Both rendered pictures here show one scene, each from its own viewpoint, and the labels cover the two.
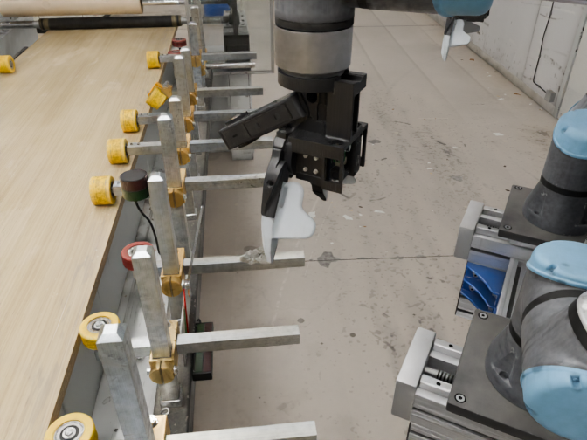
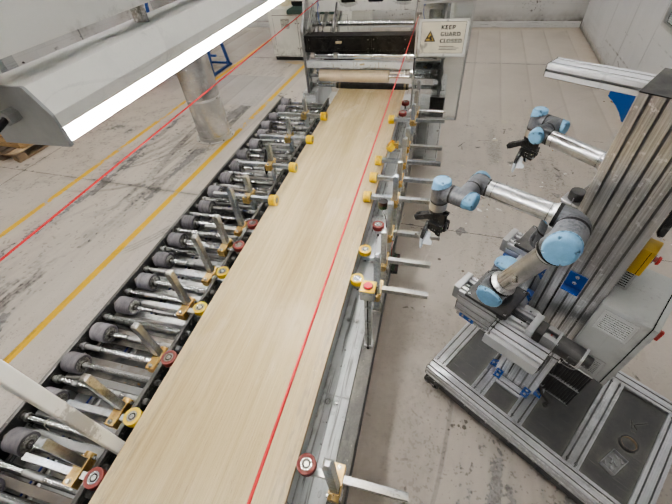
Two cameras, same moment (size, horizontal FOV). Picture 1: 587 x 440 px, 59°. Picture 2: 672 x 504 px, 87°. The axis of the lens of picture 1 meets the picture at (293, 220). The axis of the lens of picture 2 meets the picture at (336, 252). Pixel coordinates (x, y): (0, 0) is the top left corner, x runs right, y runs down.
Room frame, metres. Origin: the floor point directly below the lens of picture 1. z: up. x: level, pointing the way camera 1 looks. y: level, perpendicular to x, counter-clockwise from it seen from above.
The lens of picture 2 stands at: (-0.77, -0.10, 2.52)
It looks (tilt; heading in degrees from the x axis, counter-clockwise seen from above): 45 degrees down; 25
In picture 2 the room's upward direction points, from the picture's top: 6 degrees counter-clockwise
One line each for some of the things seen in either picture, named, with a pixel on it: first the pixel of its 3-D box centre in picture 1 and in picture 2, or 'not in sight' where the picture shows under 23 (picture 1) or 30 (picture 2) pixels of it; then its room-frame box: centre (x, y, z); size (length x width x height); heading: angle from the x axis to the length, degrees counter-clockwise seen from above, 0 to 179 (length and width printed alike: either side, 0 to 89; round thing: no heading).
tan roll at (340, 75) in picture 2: (107, 3); (371, 76); (3.27, 1.10, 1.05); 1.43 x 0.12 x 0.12; 96
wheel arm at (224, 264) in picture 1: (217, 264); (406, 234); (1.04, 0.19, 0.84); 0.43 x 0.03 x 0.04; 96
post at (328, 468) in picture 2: not in sight; (332, 481); (-0.50, 0.13, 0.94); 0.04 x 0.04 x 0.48; 6
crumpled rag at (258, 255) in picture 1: (256, 252); not in sight; (1.05, 0.09, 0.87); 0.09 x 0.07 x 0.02; 96
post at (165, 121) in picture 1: (176, 195); (394, 203); (1.24, 0.33, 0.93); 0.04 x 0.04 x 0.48; 6
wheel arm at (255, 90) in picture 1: (217, 92); (419, 146); (2.04, 0.31, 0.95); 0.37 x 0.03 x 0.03; 96
